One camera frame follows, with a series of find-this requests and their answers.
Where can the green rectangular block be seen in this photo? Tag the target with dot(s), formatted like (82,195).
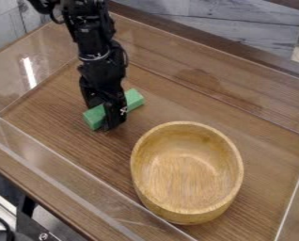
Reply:
(95,115)

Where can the brown wooden bowl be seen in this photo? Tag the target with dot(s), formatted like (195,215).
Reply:
(187,172)

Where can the black table leg bracket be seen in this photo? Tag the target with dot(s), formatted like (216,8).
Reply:
(27,226)

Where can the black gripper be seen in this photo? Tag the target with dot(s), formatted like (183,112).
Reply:
(100,86)

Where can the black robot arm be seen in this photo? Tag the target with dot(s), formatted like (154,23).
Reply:
(103,57)

